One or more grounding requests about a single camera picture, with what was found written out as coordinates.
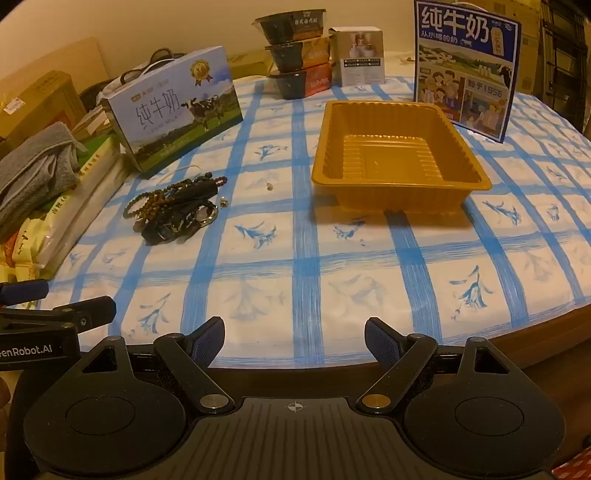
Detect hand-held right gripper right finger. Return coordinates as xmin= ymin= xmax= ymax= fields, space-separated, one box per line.
xmin=357 ymin=316 xmax=510 ymax=415

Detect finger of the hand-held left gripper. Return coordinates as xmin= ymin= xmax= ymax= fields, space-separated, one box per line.
xmin=0 ymin=279 xmax=50 ymax=306
xmin=0 ymin=295 xmax=117 ymax=330

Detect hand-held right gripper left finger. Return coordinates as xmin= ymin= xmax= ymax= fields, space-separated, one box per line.
xmin=81 ymin=316 xmax=235 ymax=415

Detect black wristwatch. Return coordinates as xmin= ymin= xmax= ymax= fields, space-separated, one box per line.
xmin=140 ymin=181 xmax=221 ymax=244

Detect gold plastic tray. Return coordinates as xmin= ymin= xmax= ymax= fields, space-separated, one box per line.
xmin=311 ymin=100 xmax=493 ymax=215

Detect yellow snack packet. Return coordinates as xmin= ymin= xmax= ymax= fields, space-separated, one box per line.
xmin=0 ymin=217 xmax=51 ymax=282

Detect grey towel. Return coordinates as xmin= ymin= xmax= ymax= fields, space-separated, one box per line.
xmin=0 ymin=121 xmax=88 ymax=241

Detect green and white rice bag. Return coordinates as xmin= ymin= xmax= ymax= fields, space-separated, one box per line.
xmin=37 ymin=134 xmax=131 ymax=280

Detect large brown cardboard box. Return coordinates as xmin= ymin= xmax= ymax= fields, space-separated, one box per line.
xmin=0 ymin=70 xmax=88 ymax=139

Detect light blue milk gift box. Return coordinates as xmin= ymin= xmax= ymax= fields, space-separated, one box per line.
xmin=100 ymin=46 xmax=244 ymax=180

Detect red printed cloth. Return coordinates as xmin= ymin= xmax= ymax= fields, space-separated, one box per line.
xmin=551 ymin=455 xmax=591 ymax=480

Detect flat yellow cardboard box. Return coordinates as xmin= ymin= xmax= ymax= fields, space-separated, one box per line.
xmin=226 ymin=50 xmax=273 ymax=80

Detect tall blue milk carton box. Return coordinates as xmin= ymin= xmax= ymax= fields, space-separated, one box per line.
xmin=412 ymin=0 xmax=522 ymax=145

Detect small white product box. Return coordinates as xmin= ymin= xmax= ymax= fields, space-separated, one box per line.
xmin=329 ymin=27 xmax=385 ymax=88

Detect black food bowl yellow label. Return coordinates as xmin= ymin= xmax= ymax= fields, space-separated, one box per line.
xmin=264 ymin=36 xmax=332 ymax=72

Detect black food bowl dark label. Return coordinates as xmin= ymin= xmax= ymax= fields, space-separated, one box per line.
xmin=253 ymin=9 xmax=328 ymax=45

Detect open cardboard box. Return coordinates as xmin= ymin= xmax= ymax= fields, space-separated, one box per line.
xmin=480 ymin=0 xmax=543 ymax=93

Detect black folding ladder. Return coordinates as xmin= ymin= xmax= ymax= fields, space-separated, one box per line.
xmin=540 ymin=0 xmax=591 ymax=134

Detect black cable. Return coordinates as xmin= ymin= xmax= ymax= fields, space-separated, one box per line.
xmin=119 ymin=47 xmax=185 ymax=88

